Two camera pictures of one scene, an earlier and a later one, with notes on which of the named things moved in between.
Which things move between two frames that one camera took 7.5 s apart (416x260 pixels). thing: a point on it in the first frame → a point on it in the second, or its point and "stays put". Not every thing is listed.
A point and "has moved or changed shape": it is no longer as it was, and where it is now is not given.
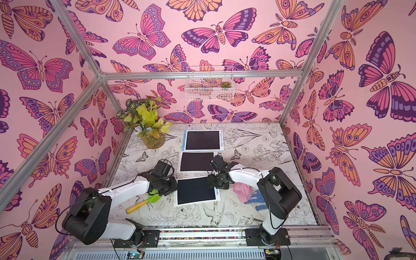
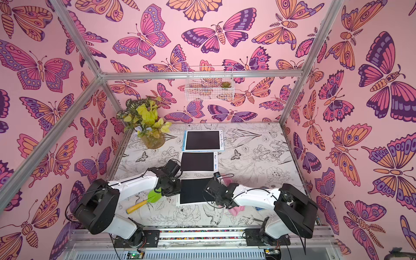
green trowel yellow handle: [153, 197] stays put
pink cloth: [244, 192] has moved or changed shape
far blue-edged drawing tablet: [203, 140] stays put
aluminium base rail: [307, 243] stays put
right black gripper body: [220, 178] → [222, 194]
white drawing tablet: [194, 190] stays put
